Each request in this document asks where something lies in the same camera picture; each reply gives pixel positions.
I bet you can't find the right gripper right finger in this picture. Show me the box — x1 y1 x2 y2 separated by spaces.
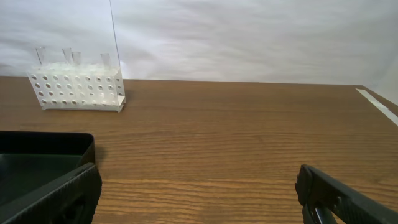
294 164 398 224

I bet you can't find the black tray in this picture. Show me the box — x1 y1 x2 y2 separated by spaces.
0 130 96 208

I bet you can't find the white test tube rack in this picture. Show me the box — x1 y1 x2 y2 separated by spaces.
26 62 127 113

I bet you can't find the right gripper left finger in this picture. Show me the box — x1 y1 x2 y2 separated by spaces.
0 162 103 224

